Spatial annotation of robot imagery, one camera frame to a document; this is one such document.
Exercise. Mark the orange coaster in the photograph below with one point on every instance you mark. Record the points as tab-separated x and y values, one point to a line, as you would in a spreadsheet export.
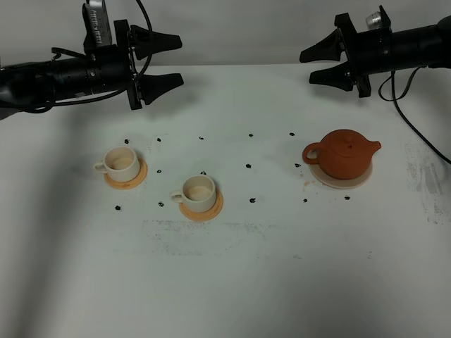
207	215
135	179

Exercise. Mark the white teacup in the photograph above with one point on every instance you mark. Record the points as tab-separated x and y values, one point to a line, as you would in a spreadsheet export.
120	164
197	193

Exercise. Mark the beige round teapot coaster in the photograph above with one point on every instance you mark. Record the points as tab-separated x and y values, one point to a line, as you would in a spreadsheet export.
332	182

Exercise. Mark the white teacup centre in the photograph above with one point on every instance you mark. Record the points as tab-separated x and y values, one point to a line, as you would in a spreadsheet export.
197	193

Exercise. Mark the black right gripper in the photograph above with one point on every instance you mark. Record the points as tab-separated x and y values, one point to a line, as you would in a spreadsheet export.
365	52

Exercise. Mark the brown clay teapot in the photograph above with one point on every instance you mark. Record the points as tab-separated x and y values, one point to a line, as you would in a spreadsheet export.
342	154

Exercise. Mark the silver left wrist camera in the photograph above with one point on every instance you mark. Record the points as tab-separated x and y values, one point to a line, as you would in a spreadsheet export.
97	25

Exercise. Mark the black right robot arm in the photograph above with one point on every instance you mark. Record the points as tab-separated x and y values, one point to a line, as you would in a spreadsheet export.
422	47

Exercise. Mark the white teacup far left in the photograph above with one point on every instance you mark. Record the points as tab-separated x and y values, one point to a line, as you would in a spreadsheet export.
120	164

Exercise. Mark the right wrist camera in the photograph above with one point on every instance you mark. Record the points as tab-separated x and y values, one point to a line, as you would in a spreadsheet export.
378	20

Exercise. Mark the orange coaster centre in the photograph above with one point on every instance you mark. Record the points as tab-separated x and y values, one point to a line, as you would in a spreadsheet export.
207	215

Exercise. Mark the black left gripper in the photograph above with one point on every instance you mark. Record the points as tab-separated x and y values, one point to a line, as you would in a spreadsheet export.
112	68

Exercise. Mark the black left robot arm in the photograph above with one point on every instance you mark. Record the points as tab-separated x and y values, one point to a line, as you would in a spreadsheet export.
62	81

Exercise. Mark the orange coaster far left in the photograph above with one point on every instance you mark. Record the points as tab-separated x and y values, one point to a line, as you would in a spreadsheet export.
135	179

